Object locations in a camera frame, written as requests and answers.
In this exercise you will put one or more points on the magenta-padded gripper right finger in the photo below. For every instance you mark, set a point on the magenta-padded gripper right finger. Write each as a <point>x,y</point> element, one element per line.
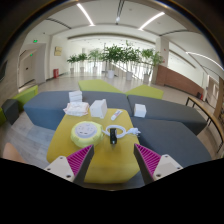
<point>166,166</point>

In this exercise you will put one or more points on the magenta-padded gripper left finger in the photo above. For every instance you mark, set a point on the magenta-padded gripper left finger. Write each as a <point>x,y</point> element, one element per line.
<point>61,166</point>

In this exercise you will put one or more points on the dark multi-port charger block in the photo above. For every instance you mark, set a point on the dark multi-port charger block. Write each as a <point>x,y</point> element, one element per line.
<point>113,135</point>

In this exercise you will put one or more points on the grey upholstered seat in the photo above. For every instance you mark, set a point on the grey upholstered seat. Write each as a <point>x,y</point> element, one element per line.
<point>173,113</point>
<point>173,143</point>
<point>43,108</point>

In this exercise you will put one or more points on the round white yellow-green power strip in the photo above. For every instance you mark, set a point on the round white yellow-green power strip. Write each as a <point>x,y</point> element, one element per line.
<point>85,131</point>

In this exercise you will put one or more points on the soft tissue pack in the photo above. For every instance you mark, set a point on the soft tissue pack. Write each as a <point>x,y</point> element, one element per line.
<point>76,109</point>

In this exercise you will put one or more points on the white cube box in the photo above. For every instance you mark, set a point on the white cube box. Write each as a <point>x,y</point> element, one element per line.
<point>140,110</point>

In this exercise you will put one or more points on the large white box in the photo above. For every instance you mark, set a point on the large white box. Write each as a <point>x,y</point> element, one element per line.
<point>98,109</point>

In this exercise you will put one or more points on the white tube with red print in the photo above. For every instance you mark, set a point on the white tube with red print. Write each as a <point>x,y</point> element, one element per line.
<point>116,115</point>

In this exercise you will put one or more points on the small white stacked box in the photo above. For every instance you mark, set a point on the small white stacked box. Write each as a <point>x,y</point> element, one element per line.
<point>75,96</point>

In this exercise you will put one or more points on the dark grey pouf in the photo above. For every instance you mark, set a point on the dark grey pouf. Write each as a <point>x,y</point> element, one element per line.
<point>10,111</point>

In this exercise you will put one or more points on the green upholstered seat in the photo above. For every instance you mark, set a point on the green upholstered seat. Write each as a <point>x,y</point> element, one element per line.
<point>96,86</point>
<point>145,92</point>
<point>26,96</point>

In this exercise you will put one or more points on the red fire extinguisher cabinet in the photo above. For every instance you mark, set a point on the red fire extinguisher cabinet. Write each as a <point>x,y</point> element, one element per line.
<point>55,73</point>

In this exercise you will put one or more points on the group of potted plants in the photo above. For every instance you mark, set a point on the group of potted plants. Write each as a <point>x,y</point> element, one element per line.
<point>115,56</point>

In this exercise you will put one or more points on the green exit sign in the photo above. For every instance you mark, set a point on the green exit sign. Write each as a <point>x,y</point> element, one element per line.
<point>35,41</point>

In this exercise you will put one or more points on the group of ceiling strip lights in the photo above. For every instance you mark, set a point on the group of ceiling strip lights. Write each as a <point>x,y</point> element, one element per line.
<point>85,14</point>

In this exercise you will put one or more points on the wooden bench with black frame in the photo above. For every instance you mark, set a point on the wooden bench with black frame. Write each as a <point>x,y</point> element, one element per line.
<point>208,115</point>

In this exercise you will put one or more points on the black wall screen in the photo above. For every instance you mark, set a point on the black wall screen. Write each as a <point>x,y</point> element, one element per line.
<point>2,70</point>

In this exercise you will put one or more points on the framed wall picture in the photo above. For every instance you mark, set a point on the framed wall picture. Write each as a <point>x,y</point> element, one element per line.
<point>58,51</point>

